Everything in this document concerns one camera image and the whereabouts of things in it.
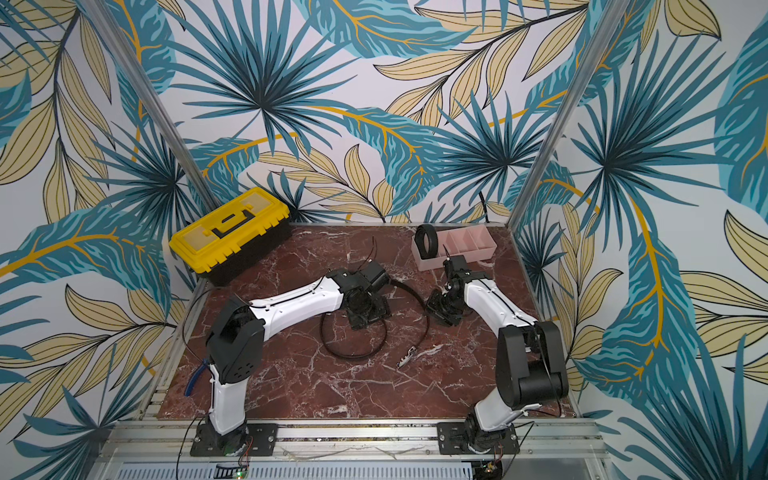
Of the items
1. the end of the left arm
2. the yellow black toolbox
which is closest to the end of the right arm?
the end of the left arm

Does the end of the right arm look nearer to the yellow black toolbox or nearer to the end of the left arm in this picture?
the end of the left arm

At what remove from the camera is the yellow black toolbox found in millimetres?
915
